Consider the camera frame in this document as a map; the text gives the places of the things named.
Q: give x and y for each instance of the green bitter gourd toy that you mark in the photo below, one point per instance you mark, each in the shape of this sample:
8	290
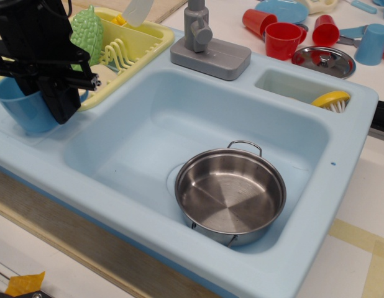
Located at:
88	33

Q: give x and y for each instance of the yellow dish brush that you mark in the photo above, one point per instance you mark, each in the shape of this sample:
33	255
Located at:
335	101

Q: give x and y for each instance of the translucent white spatula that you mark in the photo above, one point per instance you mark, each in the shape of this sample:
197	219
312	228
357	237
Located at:
136	12

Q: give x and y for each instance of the cream toy appliance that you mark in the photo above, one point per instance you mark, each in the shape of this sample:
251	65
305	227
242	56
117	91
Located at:
317	6

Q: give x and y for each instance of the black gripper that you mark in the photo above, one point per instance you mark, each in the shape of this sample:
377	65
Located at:
35	44

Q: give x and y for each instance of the blue cup upside down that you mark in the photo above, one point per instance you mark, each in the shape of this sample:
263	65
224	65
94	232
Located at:
371	48

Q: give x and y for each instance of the blue plastic plate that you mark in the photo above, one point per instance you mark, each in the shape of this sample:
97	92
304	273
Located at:
285	11

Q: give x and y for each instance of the stainless steel pot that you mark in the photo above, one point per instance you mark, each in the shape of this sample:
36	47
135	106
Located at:
230	195

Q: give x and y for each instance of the light blue toy sink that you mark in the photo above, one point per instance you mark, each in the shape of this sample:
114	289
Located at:
116	163

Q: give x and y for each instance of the grey toy faucet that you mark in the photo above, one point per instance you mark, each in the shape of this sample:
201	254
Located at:
198	50

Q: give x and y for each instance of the red mug front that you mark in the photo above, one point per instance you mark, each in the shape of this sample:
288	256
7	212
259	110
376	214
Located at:
282	40

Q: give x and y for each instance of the steel pot lid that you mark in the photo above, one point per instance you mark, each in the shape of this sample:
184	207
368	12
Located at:
327	60

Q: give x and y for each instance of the black bar right edge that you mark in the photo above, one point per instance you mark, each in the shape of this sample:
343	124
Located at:
378	118

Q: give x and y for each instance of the blue toy knife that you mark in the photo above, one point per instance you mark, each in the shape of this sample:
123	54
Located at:
355	32

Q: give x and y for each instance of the yellow dish rack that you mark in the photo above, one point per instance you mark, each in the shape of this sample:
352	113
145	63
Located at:
126	50

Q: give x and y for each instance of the blue plastic mug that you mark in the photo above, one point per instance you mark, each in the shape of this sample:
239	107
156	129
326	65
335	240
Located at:
29	111

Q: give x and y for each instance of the yellow tape piece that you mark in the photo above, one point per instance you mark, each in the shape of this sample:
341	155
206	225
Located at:
20	285

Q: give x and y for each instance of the red cup lying left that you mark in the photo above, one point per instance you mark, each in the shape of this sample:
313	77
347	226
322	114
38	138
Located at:
257	21

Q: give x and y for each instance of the red cup upside down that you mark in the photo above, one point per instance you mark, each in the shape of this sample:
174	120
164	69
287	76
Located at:
325	32

